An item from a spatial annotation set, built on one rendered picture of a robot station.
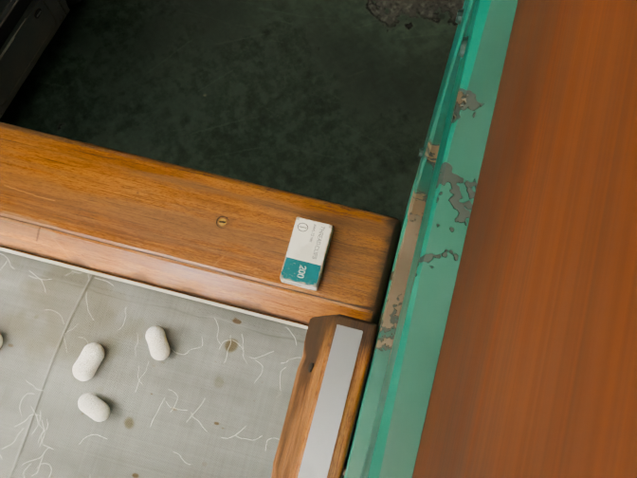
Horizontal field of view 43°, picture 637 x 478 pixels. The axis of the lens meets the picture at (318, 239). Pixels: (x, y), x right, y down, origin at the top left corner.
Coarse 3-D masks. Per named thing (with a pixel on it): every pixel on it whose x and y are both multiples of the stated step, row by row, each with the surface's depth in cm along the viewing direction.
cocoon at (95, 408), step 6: (84, 396) 74; (90, 396) 74; (96, 396) 75; (78, 402) 74; (84, 402) 74; (90, 402) 74; (96, 402) 74; (102, 402) 74; (84, 408) 74; (90, 408) 74; (96, 408) 74; (102, 408) 74; (108, 408) 74; (90, 414) 74; (96, 414) 74; (102, 414) 74; (108, 414) 74; (96, 420) 74; (102, 420) 74
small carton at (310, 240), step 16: (304, 224) 75; (320, 224) 75; (304, 240) 75; (320, 240) 75; (288, 256) 74; (304, 256) 74; (320, 256) 74; (288, 272) 74; (304, 272) 74; (320, 272) 74
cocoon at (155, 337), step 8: (152, 328) 76; (160, 328) 76; (152, 336) 75; (160, 336) 76; (152, 344) 75; (160, 344) 75; (168, 344) 76; (152, 352) 75; (160, 352) 75; (168, 352) 76
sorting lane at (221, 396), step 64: (0, 256) 80; (0, 320) 78; (64, 320) 78; (128, 320) 78; (192, 320) 78; (256, 320) 78; (0, 384) 76; (64, 384) 76; (128, 384) 76; (192, 384) 76; (256, 384) 76; (0, 448) 75; (64, 448) 75; (128, 448) 75; (192, 448) 75; (256, 448) 74
